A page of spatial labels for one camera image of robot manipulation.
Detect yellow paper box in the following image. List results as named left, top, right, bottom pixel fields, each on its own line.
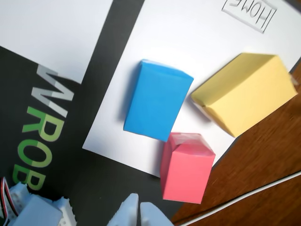
left=190, top=52, right=299, bottom=138

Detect black printed mat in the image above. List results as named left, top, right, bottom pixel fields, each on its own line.
left=0, top=0, right=238, bottom=226

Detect white cable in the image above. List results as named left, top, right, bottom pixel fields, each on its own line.
left=175, top=170, right=301, bottom=226

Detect blue paper box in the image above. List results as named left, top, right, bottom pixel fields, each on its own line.
left=123, top=59, right=194, bottom=143

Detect white paper sheet marked 1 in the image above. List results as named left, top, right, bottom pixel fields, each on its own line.
left=0, top=0, right=114, bottom=85

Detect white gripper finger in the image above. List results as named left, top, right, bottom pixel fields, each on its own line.
left=107, top=193, right=139, bottom=226
left=140, top=202, right=175, bottom=226

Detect white paper sheet marked HOME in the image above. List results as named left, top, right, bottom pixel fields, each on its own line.
left=82, top=0, right=301, bottom=178

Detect pink paper box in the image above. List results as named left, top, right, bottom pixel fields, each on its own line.
left=159, top=132, right=216, bottom=204

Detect red black servo wires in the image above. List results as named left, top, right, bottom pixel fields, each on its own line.
left=0, top=176, right=19, bottom=221

